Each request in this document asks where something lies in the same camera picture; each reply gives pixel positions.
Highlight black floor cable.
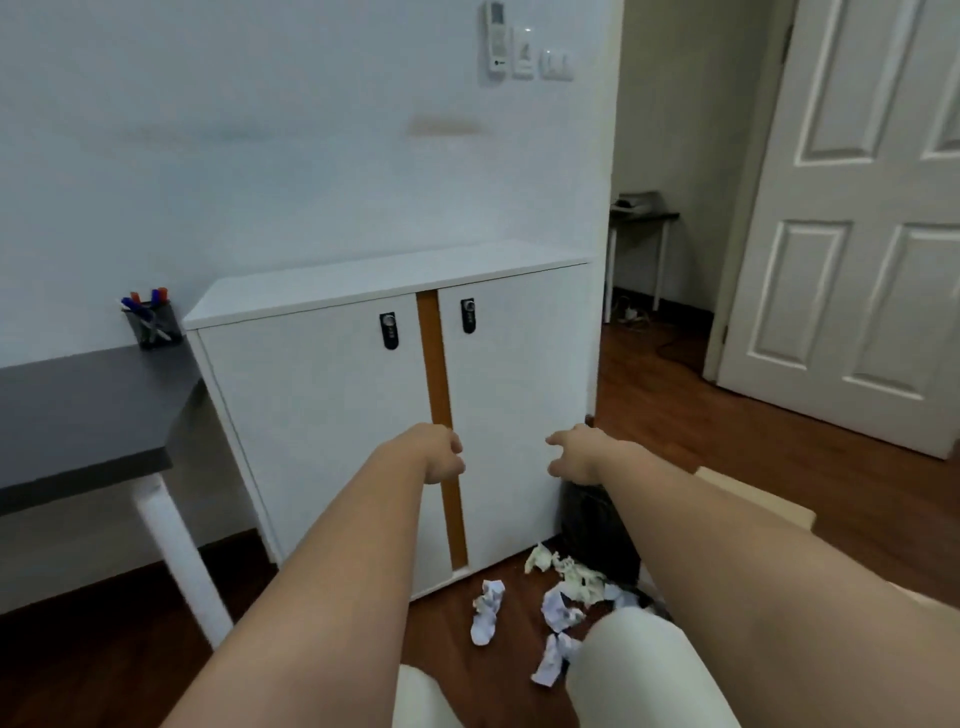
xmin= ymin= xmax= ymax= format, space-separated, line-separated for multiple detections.
xmin=649 ymin=327 xmax=712 ymax=375

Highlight person's left hand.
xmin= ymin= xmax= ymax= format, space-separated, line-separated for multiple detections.
xmin=414 ymin=423 xmax=467 ymax=486

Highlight person's right forearm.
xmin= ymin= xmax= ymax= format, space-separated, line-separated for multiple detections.
xmin=588 ymin=438 xmax=960 ymax=728

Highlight black mesh pen holder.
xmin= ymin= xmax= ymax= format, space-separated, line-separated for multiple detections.
xmin=124 ymin=301 xmax=184 ymax=351

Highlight flat white crumpled paper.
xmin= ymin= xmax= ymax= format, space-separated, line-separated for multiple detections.
xmin=603 ymin=583 xmax=655 ymax=613

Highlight large cream crumpled paper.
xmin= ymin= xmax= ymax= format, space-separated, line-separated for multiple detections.
xmin=553 ymin=553 xmax=608 ymax=608

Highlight person's left forearm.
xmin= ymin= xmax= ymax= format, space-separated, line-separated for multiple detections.
xmin=160 ymin=427 xmax=451 ymax=728

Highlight white crumpled paper strip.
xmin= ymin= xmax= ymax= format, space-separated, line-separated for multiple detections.
xmin=531 ymin=633 xmax=583 ymax=688

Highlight white storage cabinet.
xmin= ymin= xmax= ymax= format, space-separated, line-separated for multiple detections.
xmin=182 ymin=240 xmax=598 ymax=601

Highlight black trash bin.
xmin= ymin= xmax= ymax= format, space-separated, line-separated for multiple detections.
xmin=560 ymin=480 xmax=648 ymax=591

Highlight long white crumpled paper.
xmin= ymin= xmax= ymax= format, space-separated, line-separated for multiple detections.
xmin=470 ymin=579 xmax=507 ymax=648

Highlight small dark side table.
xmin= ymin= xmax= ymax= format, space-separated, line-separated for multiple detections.
xmin=604 ymin=204 xmax=681 ymax=325

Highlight person's left leg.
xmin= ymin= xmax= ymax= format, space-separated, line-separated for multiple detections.
xmin=393 ymin=663 xmax=468 ymax=728

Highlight person's right hand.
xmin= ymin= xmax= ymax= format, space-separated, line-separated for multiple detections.
xmin=546 ymin=423 xmax=603 ymax=482

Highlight white crumpled paper ball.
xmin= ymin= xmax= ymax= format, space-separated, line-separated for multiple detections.
xmin=540 ymin=585 xmax=588 ymax=634

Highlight white air conditioner remote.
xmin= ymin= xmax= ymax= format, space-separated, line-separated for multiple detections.
xmin=483 ymin=0 xmax=514 ymax=77

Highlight dark grey desk white legs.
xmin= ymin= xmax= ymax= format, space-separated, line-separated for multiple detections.
xmin=0 ymin=341 xmax=236 ymax=651

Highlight white panelled door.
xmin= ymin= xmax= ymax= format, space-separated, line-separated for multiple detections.
xmin=703 ymin=0 xmax=960 ymax=461

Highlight person's right leg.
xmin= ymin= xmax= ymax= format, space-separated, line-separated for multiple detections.
xmin=564 ymin=606 xmax=742 ymax=728

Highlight person's leg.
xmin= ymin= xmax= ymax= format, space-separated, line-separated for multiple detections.
xmin=393 ymin=663 xmax=468 ymax=728
xmin=564 ymin=606 xmax=742 ymax=728

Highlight grey printer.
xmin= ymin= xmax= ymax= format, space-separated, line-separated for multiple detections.
xmin=613 ymin=191 xmax=666 ymax=219

